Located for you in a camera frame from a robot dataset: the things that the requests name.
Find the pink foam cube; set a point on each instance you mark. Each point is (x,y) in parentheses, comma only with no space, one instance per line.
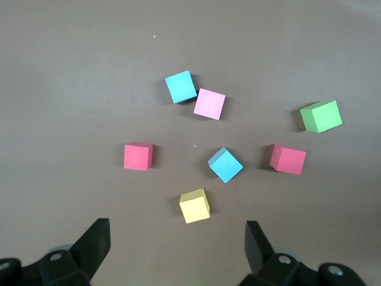
(209,103)

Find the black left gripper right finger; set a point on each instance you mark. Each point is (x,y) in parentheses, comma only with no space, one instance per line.
(259,253)

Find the red foam cube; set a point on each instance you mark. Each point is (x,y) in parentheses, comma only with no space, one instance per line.
(290,161)
(137,156)

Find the blue foam cube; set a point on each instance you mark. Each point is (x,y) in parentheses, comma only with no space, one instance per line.
(225,165)
(180,87)

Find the green foam cube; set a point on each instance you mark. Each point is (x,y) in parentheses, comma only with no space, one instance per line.
(323,116)

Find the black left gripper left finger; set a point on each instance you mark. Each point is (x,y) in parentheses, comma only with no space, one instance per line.
(89,247)

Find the yellow foam cube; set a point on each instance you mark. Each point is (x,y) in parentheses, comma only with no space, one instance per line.
(195,208)

